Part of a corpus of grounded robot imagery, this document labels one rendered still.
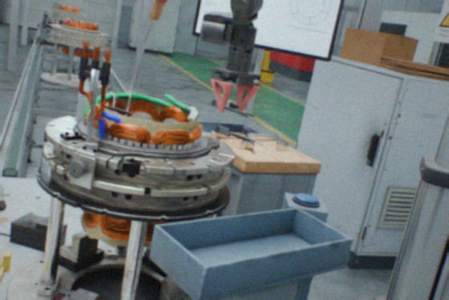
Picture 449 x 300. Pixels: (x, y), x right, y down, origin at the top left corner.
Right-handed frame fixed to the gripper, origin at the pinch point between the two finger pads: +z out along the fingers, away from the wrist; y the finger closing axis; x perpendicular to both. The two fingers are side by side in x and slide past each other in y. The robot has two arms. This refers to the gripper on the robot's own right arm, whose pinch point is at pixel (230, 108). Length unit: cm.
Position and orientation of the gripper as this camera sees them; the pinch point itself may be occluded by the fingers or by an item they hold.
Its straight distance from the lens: 121.6
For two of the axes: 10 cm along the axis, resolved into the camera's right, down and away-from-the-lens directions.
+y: -8.1, 0.0, -5.9
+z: -1.7, 9.5, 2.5
